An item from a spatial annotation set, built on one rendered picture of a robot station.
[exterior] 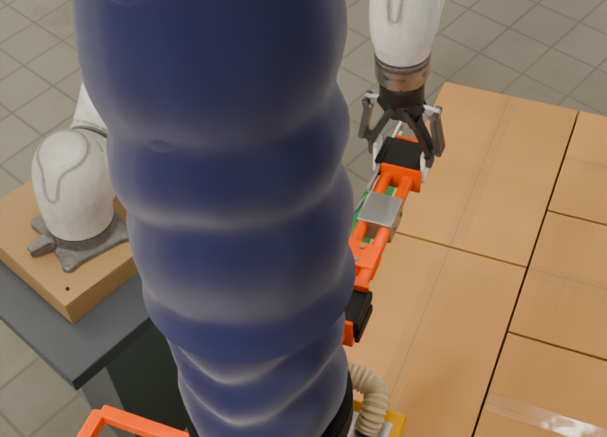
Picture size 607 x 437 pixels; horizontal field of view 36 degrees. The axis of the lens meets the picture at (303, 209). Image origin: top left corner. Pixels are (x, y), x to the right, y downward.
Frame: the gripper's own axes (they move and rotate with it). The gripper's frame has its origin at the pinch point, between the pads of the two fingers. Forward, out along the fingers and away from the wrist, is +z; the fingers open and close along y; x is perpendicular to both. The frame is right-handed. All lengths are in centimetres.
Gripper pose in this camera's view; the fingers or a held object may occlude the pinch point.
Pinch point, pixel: (400, 162)
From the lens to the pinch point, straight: 170.9
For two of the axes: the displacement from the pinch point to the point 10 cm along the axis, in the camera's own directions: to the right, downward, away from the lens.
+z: 0.7, 6.5, 7.6
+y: 9.2, 2.5, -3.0
